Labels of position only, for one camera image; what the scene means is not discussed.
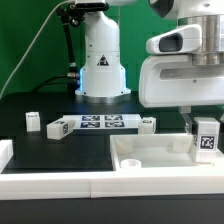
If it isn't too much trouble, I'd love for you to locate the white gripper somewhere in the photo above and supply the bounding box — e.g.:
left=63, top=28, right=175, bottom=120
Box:
left=139, top=24, right=224, bottom=134

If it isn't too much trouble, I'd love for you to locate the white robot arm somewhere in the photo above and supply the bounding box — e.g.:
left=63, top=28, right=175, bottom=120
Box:
left=82, top=0, right=224, bottom=108

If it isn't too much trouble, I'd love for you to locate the white tag base sheet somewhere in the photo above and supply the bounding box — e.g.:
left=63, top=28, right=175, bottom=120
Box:
left=63, top=114, right=141, bottom=130

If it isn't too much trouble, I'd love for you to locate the white left fence block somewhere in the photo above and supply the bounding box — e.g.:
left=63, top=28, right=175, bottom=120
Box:
left=0, top=140, right=13, bottom=174

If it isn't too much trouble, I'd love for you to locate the white front fence rail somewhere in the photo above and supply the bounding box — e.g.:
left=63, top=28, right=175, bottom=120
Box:
left=0, top=167, right=224, bottom=200

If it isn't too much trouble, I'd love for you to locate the black cable on table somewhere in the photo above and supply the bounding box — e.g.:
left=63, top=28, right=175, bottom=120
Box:
left=31, top=74, right=81, bottom=93

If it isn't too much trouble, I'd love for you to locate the grey cable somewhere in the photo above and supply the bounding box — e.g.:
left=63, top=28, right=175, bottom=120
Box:
left=0, top=0, right=76, bottom=99

